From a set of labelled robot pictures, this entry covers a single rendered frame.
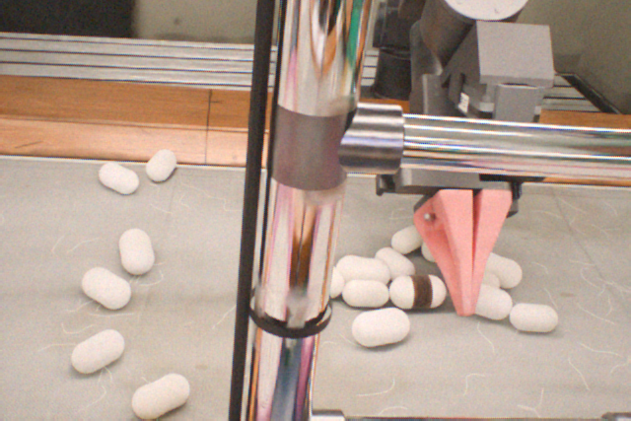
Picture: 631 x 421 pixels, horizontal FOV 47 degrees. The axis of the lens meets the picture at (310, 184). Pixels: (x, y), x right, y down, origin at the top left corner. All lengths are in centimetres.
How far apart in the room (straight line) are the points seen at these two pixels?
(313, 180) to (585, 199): 51
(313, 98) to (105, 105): 50
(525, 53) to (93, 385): 30
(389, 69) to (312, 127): 74
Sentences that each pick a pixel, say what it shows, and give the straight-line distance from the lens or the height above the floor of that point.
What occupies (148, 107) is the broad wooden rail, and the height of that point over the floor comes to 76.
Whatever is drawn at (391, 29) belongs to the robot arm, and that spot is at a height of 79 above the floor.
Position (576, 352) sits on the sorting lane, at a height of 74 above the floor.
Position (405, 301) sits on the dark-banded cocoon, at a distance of 48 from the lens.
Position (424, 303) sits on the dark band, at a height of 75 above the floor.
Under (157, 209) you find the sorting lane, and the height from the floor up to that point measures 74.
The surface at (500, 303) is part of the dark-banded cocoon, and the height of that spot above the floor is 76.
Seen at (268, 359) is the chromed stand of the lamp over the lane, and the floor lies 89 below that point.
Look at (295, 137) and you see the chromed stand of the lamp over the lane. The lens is 19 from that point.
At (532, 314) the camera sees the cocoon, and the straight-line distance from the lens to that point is 50.
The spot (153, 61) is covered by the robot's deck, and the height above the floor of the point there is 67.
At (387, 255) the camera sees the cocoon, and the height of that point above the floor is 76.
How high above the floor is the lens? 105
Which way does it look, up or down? 30 degrees down
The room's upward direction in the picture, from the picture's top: 7 degrees clockwise
